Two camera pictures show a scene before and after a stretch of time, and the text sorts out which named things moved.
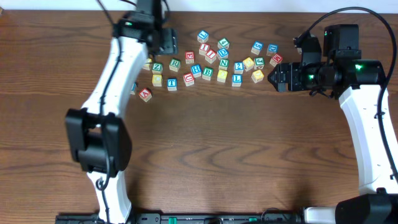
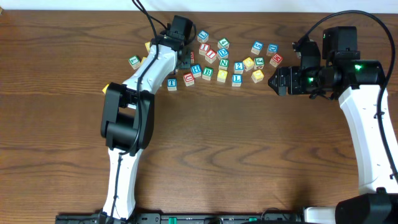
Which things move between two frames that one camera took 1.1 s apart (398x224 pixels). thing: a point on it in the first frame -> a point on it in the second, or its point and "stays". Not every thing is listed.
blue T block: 171,84 stays
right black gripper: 297,70 stays
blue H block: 196,70 stays
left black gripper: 168,42 -> 185,60
